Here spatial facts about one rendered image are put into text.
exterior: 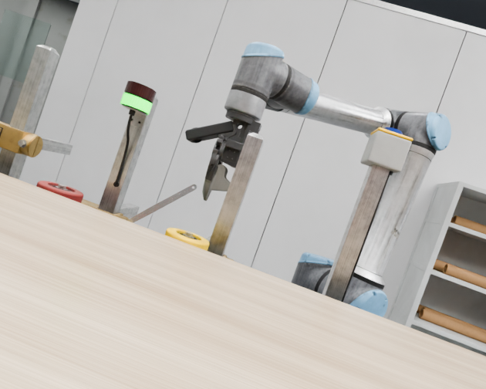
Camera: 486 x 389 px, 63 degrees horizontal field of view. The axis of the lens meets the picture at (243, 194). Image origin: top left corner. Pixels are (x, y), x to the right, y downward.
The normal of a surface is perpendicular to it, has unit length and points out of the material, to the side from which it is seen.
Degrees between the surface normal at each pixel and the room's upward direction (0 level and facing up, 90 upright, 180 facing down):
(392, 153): 90
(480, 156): 90
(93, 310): 0
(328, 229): 90
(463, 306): 90
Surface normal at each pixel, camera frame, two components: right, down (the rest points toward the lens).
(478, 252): -0.14, -0.02
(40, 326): 0.34, -0.94
